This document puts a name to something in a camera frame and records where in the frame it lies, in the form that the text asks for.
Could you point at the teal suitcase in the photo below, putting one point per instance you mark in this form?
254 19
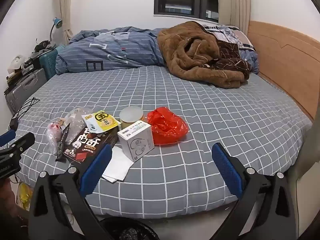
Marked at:
48 62

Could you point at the clear plastic bag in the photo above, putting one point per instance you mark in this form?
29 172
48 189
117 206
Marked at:
77 122

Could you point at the blue striped duvet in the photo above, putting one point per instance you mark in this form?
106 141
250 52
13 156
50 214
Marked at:
120 50

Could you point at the yellow plastic bag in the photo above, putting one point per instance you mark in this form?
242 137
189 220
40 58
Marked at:
23 196

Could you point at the white round device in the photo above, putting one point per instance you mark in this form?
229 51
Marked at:
16 63

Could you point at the yellow snack packet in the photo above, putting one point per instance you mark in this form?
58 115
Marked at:
102 122

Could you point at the bed with grey checked sheet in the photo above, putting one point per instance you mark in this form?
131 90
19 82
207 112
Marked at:
200 130

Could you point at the beige curtain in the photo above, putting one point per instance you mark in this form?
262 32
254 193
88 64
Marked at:
63 5
237 2

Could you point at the cream round tin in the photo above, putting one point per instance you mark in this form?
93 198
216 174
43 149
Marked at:
131 115

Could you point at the red plastic bag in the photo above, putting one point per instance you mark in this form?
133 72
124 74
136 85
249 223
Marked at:
165 127

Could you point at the brown fleece blanket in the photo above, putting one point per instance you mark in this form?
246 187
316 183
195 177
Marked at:
180 52

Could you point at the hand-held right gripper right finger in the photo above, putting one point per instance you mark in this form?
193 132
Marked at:
227 172

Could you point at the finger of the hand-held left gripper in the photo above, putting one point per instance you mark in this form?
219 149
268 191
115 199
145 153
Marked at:
6 137
23 141

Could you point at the grey suitcase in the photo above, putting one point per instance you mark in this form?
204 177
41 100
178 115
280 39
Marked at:
22 90

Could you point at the patterned pillow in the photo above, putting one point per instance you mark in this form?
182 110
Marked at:
232 33

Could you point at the black trash bin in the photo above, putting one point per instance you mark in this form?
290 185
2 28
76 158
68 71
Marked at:
135 232

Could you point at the white cardboard box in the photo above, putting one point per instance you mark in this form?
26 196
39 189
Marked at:
135 142

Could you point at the black slim packet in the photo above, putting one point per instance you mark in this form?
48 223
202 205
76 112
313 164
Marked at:
62 142

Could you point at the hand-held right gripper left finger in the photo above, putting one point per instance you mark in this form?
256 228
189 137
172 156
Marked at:
96 170

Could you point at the wooden headboard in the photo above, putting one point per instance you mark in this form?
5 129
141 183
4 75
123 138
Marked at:
287 62

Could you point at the blue desk lamp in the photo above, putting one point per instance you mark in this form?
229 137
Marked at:
58 23

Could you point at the white paper sheet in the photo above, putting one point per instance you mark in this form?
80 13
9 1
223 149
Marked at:
117 165

